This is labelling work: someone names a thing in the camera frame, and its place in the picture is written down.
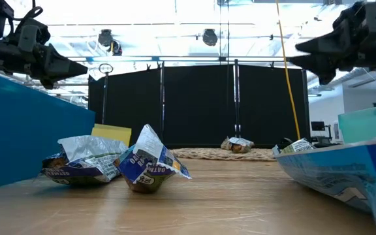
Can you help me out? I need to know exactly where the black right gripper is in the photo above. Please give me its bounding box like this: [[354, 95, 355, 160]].
[[288, 3, 376, 86]]

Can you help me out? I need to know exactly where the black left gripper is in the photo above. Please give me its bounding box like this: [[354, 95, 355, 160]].
[[0, 39, 88, 90]]

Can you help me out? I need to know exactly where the green and brown granola bar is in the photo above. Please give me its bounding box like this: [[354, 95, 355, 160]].
[[220, 136, 255, 154]]

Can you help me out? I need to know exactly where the oatmeal raisin granola bar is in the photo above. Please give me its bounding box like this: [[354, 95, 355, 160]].
[[40, 134, 129, 187], [114, 123, 193, 194]]

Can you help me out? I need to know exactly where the granola bar with white label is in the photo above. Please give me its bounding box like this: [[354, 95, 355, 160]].
[[279, 137, 317, 155]]

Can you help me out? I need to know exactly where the black ceiling spotlight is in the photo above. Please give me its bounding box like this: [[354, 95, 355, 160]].
[[97, 29, 123, 56], [202, 28, 219, 47]]

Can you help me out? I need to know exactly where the blue plastic bin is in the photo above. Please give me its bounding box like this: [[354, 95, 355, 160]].
[[0, 67, 96, 193]]

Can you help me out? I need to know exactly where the small black monitor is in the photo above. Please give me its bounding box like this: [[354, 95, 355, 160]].
[[311, 121, 326, 133]]

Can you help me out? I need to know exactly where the translucent teal plastic bin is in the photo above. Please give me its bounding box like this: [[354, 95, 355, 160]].
[[337, 102, 376, 144]]

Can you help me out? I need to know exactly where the yellow sponge block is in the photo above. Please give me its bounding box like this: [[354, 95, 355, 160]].
[[91, 123, 133, 147]]

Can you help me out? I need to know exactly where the black fabric partition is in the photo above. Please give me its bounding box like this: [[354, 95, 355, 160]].
[[87, 64, 310, 148]]

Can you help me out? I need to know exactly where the round woven straw mat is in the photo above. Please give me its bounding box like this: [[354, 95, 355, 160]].
[[170, 147, 277, 162]]

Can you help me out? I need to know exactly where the yellow hanging cable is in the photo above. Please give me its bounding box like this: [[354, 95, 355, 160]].
[[275, 0, 302, 140]]

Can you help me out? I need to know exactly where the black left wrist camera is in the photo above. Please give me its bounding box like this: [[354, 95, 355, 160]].
[[14, 18, 51, 46]]

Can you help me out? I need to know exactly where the ring-topped black pole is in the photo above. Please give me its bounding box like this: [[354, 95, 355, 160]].
[[98, 63, 114, 123]]

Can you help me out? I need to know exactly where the black vertical frame post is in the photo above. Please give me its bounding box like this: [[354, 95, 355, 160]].
[[233, 59, 242, 138]]

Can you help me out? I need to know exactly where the overhead metal frame bar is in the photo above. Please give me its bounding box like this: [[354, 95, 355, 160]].
[[67, 55, 308, 63]]

